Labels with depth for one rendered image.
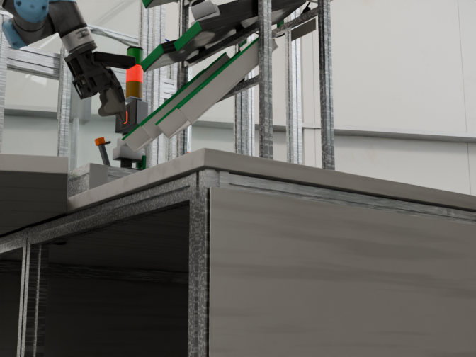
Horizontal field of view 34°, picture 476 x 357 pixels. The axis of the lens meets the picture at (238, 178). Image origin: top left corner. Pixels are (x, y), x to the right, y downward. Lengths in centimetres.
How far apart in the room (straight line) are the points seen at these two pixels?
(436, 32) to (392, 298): 1078
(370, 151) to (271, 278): 985
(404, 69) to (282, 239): 1045
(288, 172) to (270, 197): 6
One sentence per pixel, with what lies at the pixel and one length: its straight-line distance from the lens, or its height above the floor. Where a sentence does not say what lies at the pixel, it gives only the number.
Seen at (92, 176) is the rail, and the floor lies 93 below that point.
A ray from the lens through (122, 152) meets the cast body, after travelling 197.
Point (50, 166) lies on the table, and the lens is 128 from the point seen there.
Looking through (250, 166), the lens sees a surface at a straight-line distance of 125.
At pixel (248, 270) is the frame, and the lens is 122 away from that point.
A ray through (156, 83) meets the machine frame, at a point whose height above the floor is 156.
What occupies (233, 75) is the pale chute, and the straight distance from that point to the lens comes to 161.
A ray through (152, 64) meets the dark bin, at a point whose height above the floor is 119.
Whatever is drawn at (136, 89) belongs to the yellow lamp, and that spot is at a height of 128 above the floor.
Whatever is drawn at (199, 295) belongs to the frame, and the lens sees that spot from 119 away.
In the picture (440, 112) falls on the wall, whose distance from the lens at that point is 1170.
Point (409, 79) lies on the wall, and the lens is 1165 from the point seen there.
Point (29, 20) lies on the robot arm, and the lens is 186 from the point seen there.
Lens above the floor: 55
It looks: 12 degrees up
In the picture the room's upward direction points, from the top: straight up
